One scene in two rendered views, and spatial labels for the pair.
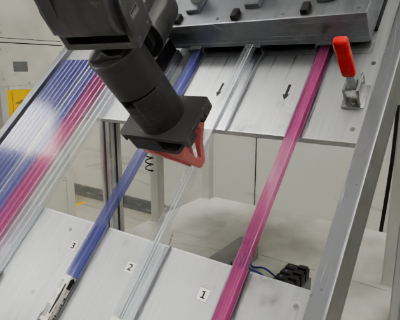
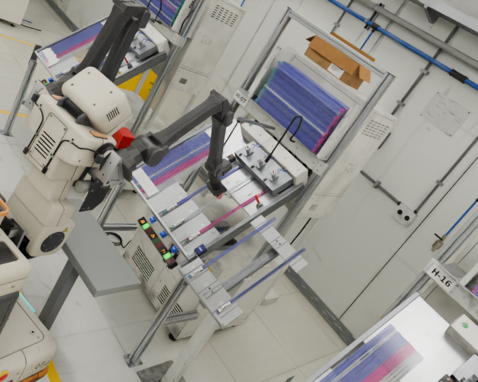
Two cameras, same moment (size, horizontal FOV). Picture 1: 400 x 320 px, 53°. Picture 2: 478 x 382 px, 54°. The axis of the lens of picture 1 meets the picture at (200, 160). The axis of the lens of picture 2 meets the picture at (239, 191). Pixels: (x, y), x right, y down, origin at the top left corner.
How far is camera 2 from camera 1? 1.91 m
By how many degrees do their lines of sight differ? 9
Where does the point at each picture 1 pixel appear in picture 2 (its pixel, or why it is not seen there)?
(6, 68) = (176, 79)
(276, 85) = (249, 191)
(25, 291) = (164, 201)
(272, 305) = (213, 233)
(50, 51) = (200, 78)
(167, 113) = (216, 188)
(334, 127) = (250, 210)
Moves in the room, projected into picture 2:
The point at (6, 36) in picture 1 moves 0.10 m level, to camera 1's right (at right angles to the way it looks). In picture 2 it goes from (185, 65) to (197, 73)
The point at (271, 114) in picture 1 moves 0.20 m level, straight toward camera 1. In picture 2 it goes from (242, 197) to (227, 206)
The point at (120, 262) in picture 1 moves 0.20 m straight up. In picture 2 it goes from (189, 208) to (208, 177)
